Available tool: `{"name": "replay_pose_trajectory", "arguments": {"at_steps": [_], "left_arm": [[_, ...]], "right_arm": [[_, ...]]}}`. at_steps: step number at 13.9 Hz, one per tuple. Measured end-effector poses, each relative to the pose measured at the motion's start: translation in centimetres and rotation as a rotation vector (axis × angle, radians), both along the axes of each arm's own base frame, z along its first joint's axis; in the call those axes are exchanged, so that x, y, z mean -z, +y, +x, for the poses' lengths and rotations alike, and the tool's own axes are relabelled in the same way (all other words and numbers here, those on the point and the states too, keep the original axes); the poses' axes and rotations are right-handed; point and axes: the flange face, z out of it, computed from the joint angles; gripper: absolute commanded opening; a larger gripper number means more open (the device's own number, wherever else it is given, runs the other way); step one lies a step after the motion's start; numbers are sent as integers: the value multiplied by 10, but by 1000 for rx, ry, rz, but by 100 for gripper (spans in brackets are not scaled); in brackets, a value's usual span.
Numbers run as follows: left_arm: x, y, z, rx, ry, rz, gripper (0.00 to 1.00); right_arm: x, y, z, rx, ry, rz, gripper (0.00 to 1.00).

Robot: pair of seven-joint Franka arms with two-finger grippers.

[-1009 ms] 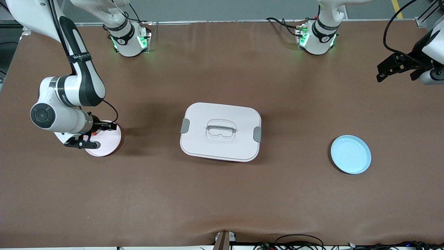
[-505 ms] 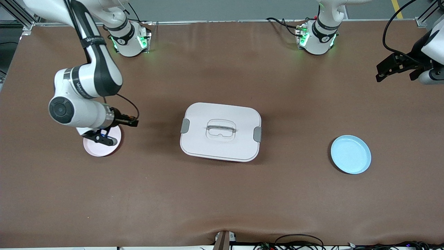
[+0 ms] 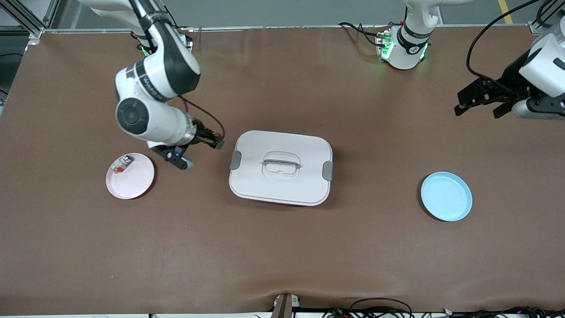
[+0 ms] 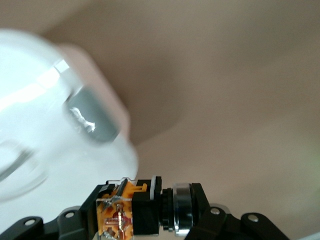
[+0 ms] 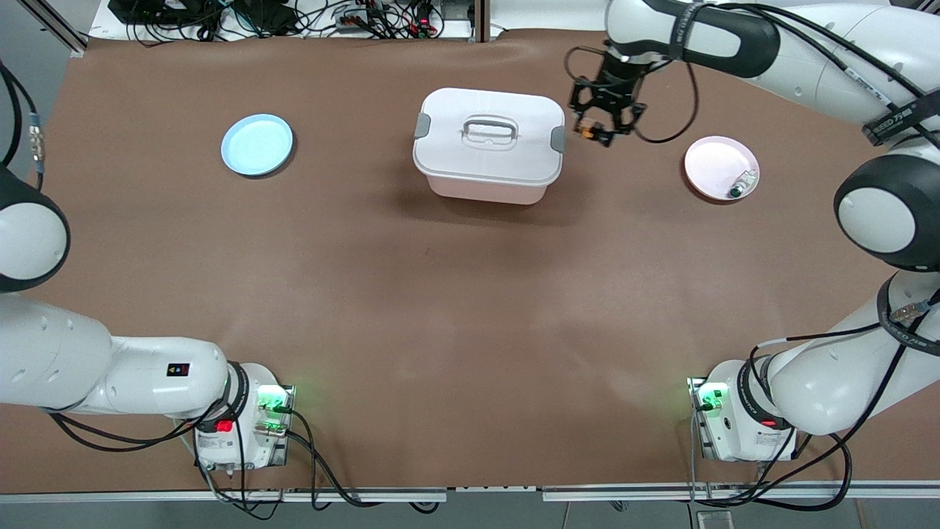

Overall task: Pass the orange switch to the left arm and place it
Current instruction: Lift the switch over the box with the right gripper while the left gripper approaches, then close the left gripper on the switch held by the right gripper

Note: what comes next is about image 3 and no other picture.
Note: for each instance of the white lidded storage box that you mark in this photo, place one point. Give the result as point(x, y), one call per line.
point(282, 185)

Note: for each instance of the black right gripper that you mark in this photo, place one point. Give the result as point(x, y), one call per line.
point(204, 135)

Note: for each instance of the brown camera mount post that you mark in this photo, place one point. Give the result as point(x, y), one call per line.
point(282, 307)

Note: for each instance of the pink round plate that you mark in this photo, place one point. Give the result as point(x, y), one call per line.
point(130, 189)

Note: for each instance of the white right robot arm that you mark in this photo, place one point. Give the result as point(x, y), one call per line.
point(150, 119)

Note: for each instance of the light blue round plate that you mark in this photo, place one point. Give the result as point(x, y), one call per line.
point(446, 196)

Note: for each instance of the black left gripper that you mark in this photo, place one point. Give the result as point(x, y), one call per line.
point(510, 78)

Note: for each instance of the aluminium table edge rail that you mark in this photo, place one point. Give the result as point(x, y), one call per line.
point(287, 27)

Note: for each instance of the aluminium frame strut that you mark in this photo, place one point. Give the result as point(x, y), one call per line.
point(536, 26)
point(31, 24)

